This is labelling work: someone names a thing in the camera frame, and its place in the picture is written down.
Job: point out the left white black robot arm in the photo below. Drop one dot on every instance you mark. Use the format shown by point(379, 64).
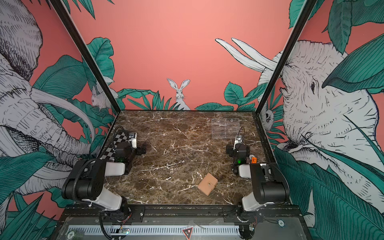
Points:
point(85, 184)

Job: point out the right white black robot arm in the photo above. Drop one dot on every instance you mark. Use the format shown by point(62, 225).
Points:
point(269, 186)

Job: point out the left black frame post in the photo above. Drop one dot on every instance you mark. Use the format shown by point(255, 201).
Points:
point(67, 21)

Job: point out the black white checkerboard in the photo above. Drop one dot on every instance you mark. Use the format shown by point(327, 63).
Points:
point(108, 153)

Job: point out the clear plastic organizer box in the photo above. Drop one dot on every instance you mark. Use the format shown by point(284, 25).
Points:
point(225, 128)

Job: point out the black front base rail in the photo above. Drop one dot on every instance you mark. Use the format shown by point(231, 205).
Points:
point(131, 213)

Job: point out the white perforated vent strip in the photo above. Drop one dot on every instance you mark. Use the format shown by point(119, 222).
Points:
point(168, 230)

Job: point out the small orange toy car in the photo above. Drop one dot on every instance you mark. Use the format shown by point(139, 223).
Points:
point(253, 160)

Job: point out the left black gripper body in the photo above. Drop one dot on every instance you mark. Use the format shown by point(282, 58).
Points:
point(131, 150)

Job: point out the right black frame post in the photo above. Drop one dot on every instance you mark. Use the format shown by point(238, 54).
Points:
point(301, 21)

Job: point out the black frame post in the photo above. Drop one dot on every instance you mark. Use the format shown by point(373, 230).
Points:
point(67, 21)
point(301, 21)

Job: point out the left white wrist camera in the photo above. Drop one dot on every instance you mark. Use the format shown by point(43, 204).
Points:
point(133, 139)

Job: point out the red triangle warning sticker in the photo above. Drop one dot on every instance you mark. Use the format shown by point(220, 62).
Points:
point(187, 232)

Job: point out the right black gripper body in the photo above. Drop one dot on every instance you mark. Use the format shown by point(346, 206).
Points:
point(233, 153)

